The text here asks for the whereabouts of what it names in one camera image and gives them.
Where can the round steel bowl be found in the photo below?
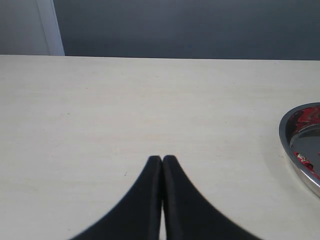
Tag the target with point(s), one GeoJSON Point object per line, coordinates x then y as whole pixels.
{"type": "Point", "coordinates": [299, 134]}

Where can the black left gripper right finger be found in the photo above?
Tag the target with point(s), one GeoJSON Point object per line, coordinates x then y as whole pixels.
{"type": "Point", "coordinates": [188, 215]}

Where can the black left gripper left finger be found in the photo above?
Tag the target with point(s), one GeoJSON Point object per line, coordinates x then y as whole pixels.
{"type": "Point", "coordinates": [137, 216]}

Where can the white door frame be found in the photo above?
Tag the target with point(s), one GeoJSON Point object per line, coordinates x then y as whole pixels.
{"type": "Point", "coordinates": [29, 27]}

